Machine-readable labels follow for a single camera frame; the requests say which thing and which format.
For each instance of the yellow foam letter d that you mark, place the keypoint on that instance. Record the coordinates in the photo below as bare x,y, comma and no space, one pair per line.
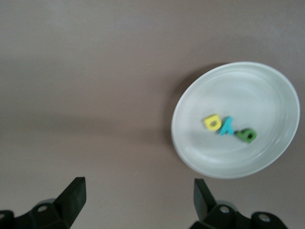
208,125

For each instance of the beige round plate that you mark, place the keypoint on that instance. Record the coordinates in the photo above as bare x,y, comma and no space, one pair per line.
250,95

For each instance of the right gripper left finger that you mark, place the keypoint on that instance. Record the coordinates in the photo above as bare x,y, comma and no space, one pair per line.
71,202

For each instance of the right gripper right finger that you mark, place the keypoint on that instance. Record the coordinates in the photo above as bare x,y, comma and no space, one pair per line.
207,207

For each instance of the teal foam letter y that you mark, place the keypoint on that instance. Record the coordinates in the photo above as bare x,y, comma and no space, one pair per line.
226,127

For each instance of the brown table cover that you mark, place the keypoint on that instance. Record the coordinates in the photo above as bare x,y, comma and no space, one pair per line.
71,95

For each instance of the green foam letter g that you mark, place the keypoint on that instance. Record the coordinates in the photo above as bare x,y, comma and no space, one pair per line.
241,136

